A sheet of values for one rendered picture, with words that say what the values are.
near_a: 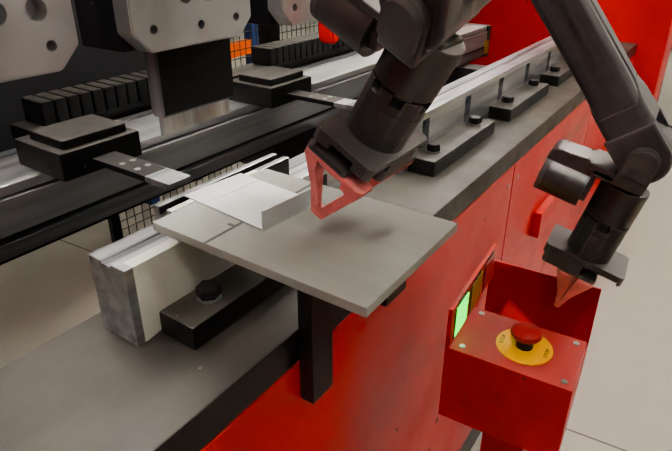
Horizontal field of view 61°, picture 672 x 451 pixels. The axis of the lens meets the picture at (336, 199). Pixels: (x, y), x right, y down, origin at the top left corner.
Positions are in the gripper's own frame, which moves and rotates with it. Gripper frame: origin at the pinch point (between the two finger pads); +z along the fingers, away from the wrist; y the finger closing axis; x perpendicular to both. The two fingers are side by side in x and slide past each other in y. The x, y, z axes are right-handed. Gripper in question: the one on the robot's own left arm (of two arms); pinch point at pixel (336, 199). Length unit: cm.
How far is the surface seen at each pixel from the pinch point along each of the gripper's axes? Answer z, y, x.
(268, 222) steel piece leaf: 4.7, 4.3, -3.5
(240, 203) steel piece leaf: 8.2, 1.9, -8.7
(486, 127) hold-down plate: 17, -69, -2
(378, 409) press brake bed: 39.8, -15.5, 18.7
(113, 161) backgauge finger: 18.6, 2.6, -27.8
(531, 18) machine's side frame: 34, -214, -35
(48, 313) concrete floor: 166, -35, -85
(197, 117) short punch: 3.9, 1.0, -18.4
